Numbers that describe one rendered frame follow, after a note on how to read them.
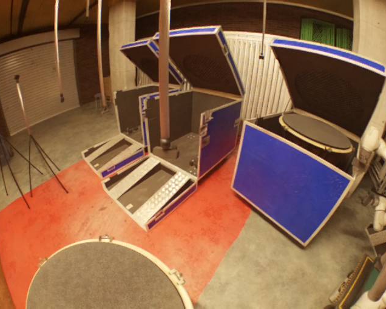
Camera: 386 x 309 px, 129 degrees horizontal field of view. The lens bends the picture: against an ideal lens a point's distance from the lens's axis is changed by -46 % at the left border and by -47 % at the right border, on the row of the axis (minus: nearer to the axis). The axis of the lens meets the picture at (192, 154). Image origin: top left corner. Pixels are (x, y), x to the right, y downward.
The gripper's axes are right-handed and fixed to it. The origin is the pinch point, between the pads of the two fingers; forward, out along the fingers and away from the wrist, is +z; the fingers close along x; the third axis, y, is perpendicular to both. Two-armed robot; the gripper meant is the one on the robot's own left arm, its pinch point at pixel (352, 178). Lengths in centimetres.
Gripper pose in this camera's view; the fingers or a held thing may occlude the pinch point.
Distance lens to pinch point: 137.7
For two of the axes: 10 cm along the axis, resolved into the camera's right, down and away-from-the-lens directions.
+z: -1.8, 8.8, 4.3
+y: 8.0, -1.3, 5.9
